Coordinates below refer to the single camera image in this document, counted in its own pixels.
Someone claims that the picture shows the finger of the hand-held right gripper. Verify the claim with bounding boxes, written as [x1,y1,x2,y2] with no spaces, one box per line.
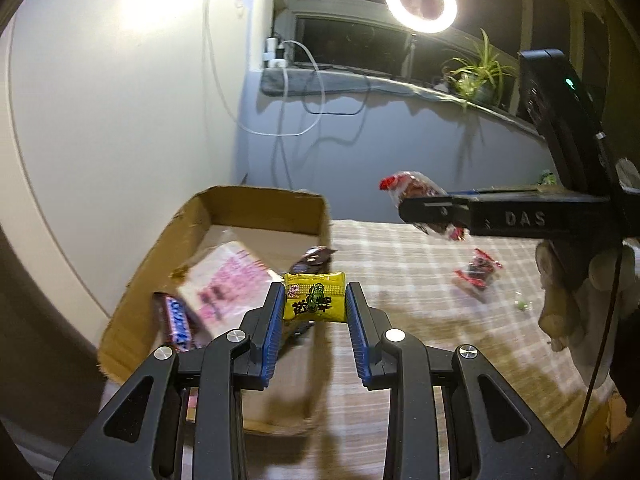
[398,189,476,235]

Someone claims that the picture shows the person's right forearm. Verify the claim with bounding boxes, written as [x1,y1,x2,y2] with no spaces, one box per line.
[609,355,640,418]

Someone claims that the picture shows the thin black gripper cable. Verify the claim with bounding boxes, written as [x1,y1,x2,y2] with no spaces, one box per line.
[562,247,623,448]

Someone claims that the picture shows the dark window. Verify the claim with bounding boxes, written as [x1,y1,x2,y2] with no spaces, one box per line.
[295,10,541,116]

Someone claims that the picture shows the dark brown snack packet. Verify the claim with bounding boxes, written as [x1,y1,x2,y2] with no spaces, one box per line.
[291,245,337,276]

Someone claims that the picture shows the red-edged dark snack packet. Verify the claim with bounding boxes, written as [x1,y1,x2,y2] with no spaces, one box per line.
[452,248,503,303]

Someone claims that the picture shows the cardboard box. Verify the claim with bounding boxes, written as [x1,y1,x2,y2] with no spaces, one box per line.
[96,185,333,436]

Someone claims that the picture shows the checked beige blanket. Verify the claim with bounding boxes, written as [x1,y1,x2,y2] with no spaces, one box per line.
[240,217,626,480]

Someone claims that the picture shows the brown cardboard piece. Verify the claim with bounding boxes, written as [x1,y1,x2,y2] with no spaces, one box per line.
[600,392,640,461]

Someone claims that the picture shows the person's right hand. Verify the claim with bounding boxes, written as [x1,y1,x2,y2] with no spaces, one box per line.
[535,239,640,387]

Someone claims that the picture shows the clear red snack bag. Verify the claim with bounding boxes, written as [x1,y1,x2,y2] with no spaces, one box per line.
[379,170,468,242]

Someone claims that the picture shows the white cable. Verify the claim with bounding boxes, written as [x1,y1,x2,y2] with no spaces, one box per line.
[202,0,326,137]

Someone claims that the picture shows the grey windowsill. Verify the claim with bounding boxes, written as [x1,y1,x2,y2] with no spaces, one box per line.
[260,67,546,138]

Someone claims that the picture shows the white wardrobe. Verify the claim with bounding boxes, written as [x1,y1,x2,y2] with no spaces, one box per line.
[10,0,251,321]

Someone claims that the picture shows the green potted plant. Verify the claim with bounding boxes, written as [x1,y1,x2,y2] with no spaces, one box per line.
[440,27,521,111]

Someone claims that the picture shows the pink snack packet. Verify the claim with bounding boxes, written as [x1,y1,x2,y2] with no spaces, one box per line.
[177,241,283,336]

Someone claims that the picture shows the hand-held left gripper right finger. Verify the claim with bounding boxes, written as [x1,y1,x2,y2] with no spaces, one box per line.
[345,281,581,480]

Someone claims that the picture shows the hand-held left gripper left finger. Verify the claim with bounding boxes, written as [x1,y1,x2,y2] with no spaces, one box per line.
[52,281,286,480]

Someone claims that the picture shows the brown candy bar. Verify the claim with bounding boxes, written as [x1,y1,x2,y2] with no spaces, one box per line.
[152,291,208,353]

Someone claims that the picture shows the yellow snack packet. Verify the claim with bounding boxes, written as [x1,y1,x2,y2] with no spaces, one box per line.
[282,270,347,323]

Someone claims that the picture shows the ring light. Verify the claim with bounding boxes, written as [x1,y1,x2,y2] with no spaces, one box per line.
[384,0,458,81]

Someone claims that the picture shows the white charger plug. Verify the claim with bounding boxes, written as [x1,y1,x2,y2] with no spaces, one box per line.
[263,35,288,68]

